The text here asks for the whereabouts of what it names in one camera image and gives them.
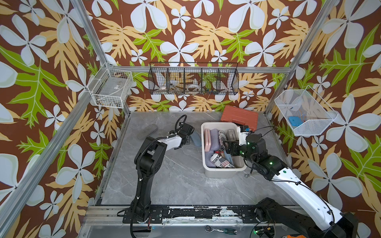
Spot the grey stone block case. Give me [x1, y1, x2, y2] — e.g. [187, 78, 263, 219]
[227, 129, 239, 141]

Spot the flag newspaper glasses case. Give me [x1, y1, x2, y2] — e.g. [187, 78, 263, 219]
[210, 153, 235, 169]

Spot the blue object in basket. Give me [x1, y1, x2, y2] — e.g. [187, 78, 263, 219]
[288, 116, 304, 128]

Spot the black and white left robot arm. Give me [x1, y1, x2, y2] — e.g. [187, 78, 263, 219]
[130, 122, 194, 222]

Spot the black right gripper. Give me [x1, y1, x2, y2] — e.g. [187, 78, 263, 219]
[222, 139, 258, 167]

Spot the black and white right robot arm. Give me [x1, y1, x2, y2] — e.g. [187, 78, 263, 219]
[222, 133, 359, 238]

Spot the lilac fabric glasses case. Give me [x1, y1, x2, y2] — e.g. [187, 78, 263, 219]
[210, 129, 221, 151]

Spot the ratchet screwdriver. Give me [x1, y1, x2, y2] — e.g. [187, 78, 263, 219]
[205, 226, 238, 235]

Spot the lavender fabric glasses case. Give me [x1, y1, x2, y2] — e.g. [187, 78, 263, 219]
[204, 150, 216, 168]

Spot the white wire basket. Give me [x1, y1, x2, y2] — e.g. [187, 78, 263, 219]
[275, 86, 338, 137]
[88, 64, 134, 109]

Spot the pink glasses case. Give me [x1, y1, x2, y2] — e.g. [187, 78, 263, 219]
[204, 129, 211, 152]

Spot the cream plastic storage box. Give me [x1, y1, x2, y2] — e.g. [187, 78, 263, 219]
[201, 122, 247, 179]

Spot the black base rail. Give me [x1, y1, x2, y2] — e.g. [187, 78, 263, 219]
[122, 205, 272, 224]

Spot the black wire basket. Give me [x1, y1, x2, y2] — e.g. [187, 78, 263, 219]
[147, 62, 239, 95]

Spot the light blue fabric glasses case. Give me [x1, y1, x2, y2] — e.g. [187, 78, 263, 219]
[190, 131, 202, 147]

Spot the white wire basket right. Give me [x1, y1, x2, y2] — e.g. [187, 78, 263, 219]
[275, 86, 338, 137]

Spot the white wire basket left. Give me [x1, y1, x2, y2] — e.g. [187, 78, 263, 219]
[88, 64, 134, 109]

